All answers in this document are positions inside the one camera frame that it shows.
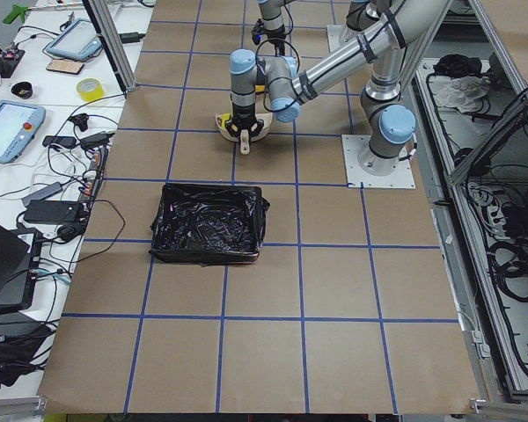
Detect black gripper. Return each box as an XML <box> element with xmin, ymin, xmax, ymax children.
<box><xmin>224</xmin><ymin>105</ymin><xmax>267</xmax><ymax>142</ymax></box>

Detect beige plastic dustpan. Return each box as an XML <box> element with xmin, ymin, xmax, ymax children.
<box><xmin>215</xmin><ymin>113</ymin><xmax>273</xmax><ymax>155</ymax></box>

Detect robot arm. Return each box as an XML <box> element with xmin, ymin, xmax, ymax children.
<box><xmin>216</xmin><ymin>1</ymin><xmax>449</xmax><ymax>154</ymax></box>
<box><xmin>251</xmin><ymin>0</ymin><xmax>294</xmax><ymax>55</ymax></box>

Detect pink bin with black bag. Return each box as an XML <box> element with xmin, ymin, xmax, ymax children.
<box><xmin>150</xmin><ymin>183</ymin><xmax>270</xmax><ymax>266</ymax></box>

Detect yellow tape roll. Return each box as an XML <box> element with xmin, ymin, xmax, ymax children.
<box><xmin>76</xmin><ymin>78</ymin><xmax>105</xmax><ymax>102</ymax></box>

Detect blue teach pendant far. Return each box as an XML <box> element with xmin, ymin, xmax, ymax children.
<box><xmin>45</xmin><ymin>18</ymin><xmax>102</xmax><ymax>62</ymax></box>

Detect blue teach pendant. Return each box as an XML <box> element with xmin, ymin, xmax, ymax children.
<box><xmin>45</xmin><ymin>18</ymin><xmax>102</xmax><ymax>62</ymax></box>
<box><xmin>0</xmin><ymin>100</ymin><xmax>46</xmax><ymax>164</ymax></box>

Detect brown phone case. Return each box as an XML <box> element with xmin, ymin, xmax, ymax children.
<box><xmin>46</xmin><ymin>59</ymin><xmax>84</xmax><ymax>75</ymax></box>

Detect black power adapter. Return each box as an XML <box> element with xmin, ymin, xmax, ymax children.
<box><xmin>24</xmin><ymin>200</ymin><xmax>84</xmax><ymax>224</ymax></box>

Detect white cloth rag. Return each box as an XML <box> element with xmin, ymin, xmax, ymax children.
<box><xmin>435</xmin><ymin>76</ymin><xmax>490</xmax><ymax>113</ymax></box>

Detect blue teach pendant near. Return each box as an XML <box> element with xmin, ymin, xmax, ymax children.
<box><xmin>0</xmin><ymin>100</ymin><xmax>46</xmax><ymax>164</ymax></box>

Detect black laptop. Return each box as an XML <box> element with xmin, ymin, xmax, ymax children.
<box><xmin>0</xmin><ymin>225</ymin><xmax>42</xmax><ymax>314</ymax></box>

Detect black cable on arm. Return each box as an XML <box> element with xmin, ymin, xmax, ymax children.
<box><xmin>254</xmin><ymin>37</ymin><xmax>303</xmax><ymax>113</ymax></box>

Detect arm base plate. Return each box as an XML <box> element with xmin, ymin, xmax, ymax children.
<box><xmin>341</xmin><ymin>135</ymin><xmax>415</xmax><ymax>190</ymax></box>
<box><xmin>326</xmin><ymin>25</ymin><xmax>356</xmax><ymax>53</ymax></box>

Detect aluminium frame post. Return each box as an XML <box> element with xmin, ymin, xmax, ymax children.
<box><xmin>83</xmin><ymin>0</ymin><xmax>136</xmax><ymax>95</ymax></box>

